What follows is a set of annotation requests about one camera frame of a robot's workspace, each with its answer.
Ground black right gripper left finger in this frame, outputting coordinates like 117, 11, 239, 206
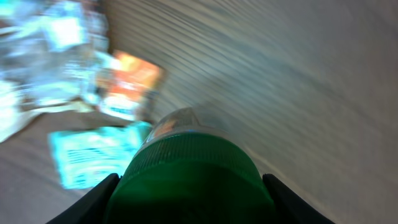
47, 173, 120, 224

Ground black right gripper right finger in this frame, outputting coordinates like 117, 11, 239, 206
262, 174, 334, 224

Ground green wet wipes pack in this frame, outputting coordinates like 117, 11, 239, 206
48, 121, 152, 189

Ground green lid cream jar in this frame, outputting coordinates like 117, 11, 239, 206
103, 108, 278, 223

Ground small orange snack packet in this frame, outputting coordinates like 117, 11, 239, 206
99, 50, 165, 121

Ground beige brown cookie pouch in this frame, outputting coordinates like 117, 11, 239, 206
1, 0, 112, 141

